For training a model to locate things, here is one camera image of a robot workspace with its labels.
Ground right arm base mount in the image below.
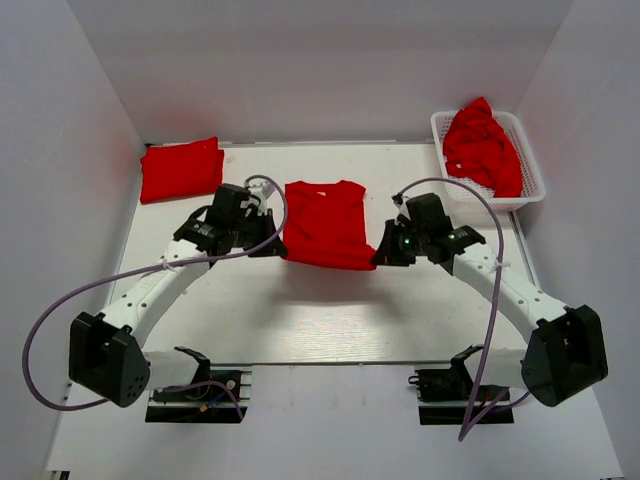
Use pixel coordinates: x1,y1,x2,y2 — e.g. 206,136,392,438
408,367,514,426

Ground purple cable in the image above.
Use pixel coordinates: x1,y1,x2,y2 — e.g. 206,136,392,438
22,173,290,421
392,177,534,442

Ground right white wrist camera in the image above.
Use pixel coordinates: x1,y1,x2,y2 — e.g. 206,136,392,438
392,194,412,226

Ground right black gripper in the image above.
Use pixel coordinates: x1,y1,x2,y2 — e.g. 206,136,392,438
372,218,429,267

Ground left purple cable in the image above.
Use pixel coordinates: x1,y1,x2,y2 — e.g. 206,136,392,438
22,173,290,421

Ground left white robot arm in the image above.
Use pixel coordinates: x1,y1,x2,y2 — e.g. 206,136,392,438
68,175,286,407

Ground white plastic basket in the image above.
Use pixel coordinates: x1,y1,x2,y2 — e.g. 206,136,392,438
430,110,546,213

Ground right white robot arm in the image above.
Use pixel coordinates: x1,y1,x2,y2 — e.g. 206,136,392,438
371,193,609,407

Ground folded red t shirt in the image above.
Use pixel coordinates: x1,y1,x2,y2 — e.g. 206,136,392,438
139,137,225,204

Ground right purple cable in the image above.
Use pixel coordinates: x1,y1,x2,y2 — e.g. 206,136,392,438
392,177,534,442

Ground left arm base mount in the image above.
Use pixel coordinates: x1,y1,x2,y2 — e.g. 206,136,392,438
145,365,252,425

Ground red t shirt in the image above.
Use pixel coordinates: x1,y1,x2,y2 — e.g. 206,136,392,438
139,137,225,204
283,180,375,271

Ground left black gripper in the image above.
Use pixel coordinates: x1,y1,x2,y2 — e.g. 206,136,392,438
230,208,287,258

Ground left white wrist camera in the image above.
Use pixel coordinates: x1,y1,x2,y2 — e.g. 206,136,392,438
244,180,275,209

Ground red t shirts pile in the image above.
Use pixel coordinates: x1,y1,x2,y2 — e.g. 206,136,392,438
442,97,523,198

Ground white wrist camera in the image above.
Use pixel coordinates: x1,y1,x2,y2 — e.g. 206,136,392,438
244,180,275,209
392,194,412,226

